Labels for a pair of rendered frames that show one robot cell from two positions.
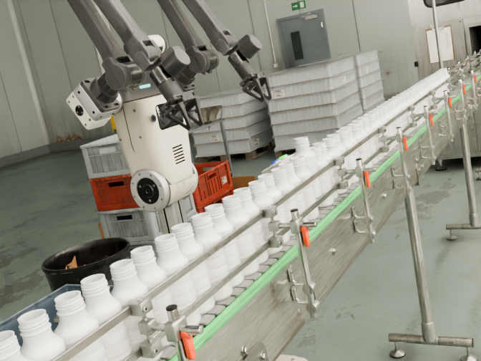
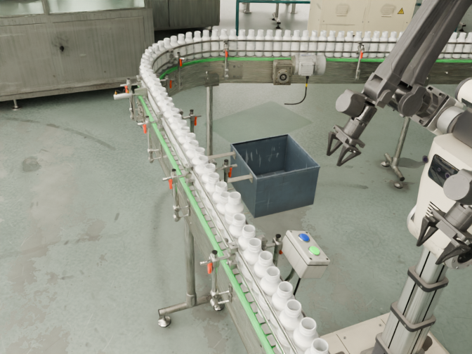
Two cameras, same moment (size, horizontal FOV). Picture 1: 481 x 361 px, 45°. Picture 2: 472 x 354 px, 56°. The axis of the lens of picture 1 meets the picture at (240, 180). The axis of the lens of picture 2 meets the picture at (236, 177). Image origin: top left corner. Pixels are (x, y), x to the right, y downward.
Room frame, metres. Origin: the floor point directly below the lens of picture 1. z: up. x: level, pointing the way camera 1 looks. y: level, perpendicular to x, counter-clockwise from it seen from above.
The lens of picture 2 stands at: (2.15, -1.05, 2.02)
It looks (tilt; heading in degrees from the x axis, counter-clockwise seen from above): 35 degrees down; 126
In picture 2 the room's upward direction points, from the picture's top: 2 degrees clockwise
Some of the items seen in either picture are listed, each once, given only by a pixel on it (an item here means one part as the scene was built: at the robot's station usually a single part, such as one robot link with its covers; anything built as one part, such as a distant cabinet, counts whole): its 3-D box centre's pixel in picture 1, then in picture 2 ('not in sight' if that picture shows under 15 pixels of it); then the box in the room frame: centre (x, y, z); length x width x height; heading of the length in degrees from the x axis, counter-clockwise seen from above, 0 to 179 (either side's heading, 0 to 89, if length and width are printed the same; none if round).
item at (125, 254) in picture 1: (101, 310); not in sight; (2.87, 0.85, 0.32); 0.45 x 0.45 x 0.64
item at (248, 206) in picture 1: (248, 225); (199, 168); (1.22, 0.00, 1.08); 0.06 x 0.06 x 0.17
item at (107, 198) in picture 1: (142, 180); not in sight; (3.91, 0.66, 0.78); 0.61 x 0.41 x 0.22; 156
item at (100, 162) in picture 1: (134, 149); not in sight; (3.90, 0.66, 1.00); 0.61 x 0.41 x 0.22; 156
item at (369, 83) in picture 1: (344, 92); not in sight; (9.81, -2.02, 0.59); 1.25 x 1.03 x 1.17; 150
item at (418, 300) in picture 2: not in sight; (414, 310); (2.06, 0.27, 0.65); 0.11 x 0.11 x 0.40; 59
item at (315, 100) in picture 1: (316, 106); not in sight; (8.40, -1.29, 0.59); 1.24 x 1.03 x 1.17; 151
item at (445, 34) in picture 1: (439, 44); not in sight; (5.45, -2.06, 1.22); 0.23 x 0.03 x 0.32; 59
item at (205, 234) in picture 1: (210, 256); (185, 146); (1.06, 0.09, 1.08); 0.06 x 0.06 x 0.17
